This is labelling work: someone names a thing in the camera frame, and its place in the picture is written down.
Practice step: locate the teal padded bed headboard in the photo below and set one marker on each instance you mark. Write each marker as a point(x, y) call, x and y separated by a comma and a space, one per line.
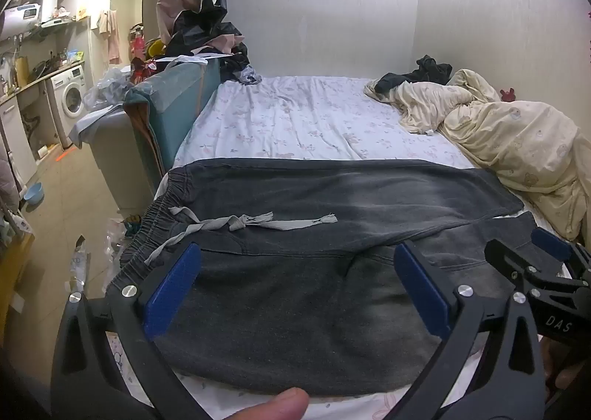
point(178, 106)

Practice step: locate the clear plastic bags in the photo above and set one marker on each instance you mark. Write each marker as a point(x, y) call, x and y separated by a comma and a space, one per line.
point(108, 87)

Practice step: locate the person's right hand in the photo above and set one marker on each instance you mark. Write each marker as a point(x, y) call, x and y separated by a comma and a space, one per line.
point(561, 367)

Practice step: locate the cream duvet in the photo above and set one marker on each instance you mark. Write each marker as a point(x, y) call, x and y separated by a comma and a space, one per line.
point(521, 143)

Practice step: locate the white water heater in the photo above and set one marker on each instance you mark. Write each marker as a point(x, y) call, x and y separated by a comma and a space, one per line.
point(21, 18)

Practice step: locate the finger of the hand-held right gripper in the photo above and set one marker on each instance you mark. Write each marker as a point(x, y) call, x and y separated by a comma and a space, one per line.
point(508, 260)
point(551, 244)

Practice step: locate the floral white bed sheet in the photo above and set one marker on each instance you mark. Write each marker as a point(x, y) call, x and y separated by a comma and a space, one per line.
point(300, 124)

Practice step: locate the white floor cupboard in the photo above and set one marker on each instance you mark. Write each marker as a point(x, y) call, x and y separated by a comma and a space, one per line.
point(16, 143)

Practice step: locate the dark crumpled garment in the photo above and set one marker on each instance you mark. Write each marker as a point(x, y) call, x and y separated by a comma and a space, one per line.
point(429, 71)

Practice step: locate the small red toy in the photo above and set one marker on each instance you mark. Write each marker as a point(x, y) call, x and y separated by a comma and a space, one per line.
point(508, 95)

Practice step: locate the grey storage box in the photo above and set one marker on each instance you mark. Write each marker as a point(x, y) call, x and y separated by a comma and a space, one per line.
point(122, 161)

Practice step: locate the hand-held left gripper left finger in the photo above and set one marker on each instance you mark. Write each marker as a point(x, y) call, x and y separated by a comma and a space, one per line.
point(173, 290)

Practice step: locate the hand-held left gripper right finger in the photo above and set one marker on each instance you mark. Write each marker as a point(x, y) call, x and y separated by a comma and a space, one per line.
point(422, 290)

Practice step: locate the person's left hand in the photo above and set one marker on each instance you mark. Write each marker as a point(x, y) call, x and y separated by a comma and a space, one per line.
point(272, 406)

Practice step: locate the black clothes pile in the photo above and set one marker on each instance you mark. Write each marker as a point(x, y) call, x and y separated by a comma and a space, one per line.
point(207, 39)

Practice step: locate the pink hanging towel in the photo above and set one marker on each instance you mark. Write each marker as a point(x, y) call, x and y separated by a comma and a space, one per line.
point(111, 34)

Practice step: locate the blue plastic basin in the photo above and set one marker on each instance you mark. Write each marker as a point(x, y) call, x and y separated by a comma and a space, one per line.
point(33, 193)

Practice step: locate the small grey cloth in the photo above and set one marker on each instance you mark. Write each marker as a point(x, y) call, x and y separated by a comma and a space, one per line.
point(247, 76)

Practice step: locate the white washing machine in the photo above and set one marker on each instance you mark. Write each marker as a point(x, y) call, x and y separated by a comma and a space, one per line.
point(69, 97)

